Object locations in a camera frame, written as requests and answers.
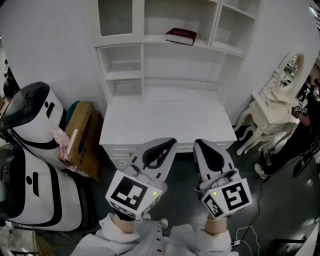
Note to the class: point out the white board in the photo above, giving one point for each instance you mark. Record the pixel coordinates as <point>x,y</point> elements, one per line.
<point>313,240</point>

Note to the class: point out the person's right forearm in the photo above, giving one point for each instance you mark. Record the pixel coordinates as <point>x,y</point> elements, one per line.
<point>215,227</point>

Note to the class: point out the person's white shoe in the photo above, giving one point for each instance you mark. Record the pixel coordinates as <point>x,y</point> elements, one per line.
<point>163,222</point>
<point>147,216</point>

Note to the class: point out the person's white ribbed cardigan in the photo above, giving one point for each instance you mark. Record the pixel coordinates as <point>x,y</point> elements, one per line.
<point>150,246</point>

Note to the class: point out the pale pink flat stick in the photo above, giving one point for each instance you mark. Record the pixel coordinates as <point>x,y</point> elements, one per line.
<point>72,140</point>

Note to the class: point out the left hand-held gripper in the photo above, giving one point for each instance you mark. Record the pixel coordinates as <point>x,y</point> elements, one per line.
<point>128,192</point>

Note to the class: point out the oval white framed mirror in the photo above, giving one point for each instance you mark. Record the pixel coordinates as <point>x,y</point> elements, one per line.
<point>290,70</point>

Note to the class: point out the white and black machine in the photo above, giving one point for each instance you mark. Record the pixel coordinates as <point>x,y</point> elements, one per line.
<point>32,120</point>
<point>37,190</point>

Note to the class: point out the brown cardboard box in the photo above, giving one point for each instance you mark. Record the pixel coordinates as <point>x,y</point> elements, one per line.
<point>85,130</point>

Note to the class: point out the ribbed glass cabinet door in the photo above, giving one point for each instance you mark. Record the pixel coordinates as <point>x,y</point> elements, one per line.
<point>115,17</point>

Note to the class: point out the dark red hardcover book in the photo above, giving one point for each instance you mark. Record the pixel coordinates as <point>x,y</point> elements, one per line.
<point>181,35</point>

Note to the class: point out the person's left forearm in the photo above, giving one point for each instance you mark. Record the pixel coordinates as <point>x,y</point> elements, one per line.
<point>123,225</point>

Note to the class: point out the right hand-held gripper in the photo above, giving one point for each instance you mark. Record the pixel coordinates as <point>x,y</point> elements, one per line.
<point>235,197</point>

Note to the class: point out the white shelf desk unit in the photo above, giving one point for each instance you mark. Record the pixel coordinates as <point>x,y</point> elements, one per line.
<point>175,65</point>

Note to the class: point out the wicker basket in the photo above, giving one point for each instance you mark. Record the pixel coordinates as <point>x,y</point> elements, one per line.
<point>42,242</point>

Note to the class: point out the teal round object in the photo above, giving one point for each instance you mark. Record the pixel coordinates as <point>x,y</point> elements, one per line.
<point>71,110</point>

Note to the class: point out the white ornate vanity table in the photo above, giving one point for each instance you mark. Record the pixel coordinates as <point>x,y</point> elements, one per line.
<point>270,112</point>

